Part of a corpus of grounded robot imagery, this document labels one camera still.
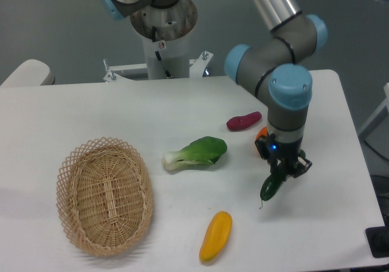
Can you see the green bok choy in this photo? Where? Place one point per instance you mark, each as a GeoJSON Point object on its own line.
{"type": "Point", "coordinates": [201, 152]}

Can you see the orange tangerine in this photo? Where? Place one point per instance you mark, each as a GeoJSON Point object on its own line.
{"type": "Point", "coordinates": [260, 132]}

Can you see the yellow mango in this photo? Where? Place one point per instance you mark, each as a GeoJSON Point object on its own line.
{"type": "Point", "coordinates": [216, 236]}

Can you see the white chair back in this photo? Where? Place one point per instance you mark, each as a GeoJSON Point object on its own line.
{"type": "Point", "coordinates": [30, 73]}

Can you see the purple sweet potato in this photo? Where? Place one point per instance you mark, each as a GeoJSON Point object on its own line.
{"type": "Point", "coordinates": [240, 123]}

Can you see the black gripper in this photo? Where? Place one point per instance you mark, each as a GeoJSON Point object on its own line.
{"type": "Point", "coordinates": [282, 150]}

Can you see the green cucumber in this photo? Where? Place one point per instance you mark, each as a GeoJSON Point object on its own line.
{"type": "Point", "coordinates": [273, 182]}

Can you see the white furniture at right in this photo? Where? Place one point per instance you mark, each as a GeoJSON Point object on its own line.
{"type": "Point", "coordinates": [375, 119]}

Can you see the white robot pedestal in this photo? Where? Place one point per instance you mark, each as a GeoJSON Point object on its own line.
{"type": "Point", "coordinates": [166, 36]}

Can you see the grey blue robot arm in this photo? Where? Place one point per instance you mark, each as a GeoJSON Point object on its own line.
{"type": "Point", "coordinates": [271, 74]}

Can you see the black device at table edge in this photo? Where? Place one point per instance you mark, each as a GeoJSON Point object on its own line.
{"type": "Point", "coordinates": [378, 241]}

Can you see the woven wicker basket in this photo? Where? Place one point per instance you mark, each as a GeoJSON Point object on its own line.
{"type": "Point", "coordinates": [104, 197]}

